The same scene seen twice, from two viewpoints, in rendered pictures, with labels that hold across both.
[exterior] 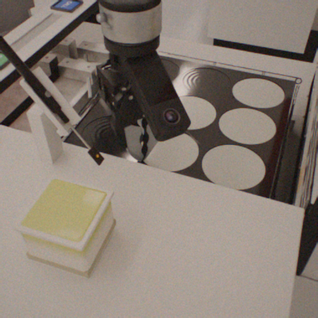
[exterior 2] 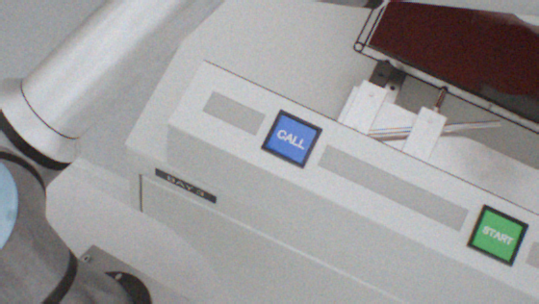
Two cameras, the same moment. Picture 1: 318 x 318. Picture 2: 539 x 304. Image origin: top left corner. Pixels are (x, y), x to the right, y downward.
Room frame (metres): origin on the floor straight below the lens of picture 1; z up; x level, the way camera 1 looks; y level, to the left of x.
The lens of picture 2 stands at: (1.00, 0.73, 2.26)
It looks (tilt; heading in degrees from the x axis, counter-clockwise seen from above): 68 degrees down; 267
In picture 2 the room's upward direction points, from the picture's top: 9 degrees clockwise
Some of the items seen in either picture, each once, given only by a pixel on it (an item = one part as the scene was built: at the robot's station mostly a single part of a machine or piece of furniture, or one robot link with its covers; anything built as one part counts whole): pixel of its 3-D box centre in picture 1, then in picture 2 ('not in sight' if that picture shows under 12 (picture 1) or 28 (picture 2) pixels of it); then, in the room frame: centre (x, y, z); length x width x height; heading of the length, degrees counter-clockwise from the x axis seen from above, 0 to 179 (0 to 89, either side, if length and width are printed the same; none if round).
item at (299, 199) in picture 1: (307, 135); not in sight; (0.51, -0.26, 0.89); 0.44 x 0.02 x 0.10; 159
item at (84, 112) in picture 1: (101, 93); (490, 106); (0.64, 0.11, 0.90); 0.38 x 0.01 x 0.01; 159
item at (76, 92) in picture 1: (62, 101); (473, 176); (0.65, 0.19, 0.87); 0.36 x 0.08 x 0.03; 159
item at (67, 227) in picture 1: (70, 227); not in sight; (0.25, 0.09, 1.00); 0.07 x 0.07 x 0.07; 71
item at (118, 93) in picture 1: (131, 72); not in sight; (0.47, 0.04, 1.05); 0.09 x 0.08 x 0.12; 29
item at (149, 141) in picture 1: (144, 128); not in sight; (0.47, 0.02, 0.95); 0.06 x 0.03 x 0.09; 29
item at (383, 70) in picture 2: not in sight; (380, 75); (0.78, 0.08, 0.90); 0.04 x 0.02 x 0.03; 69
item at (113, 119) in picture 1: (127, 121); not in sight; (0.43, 0.04, 0.99); 0.05 x 0.02 x 0.09; 119
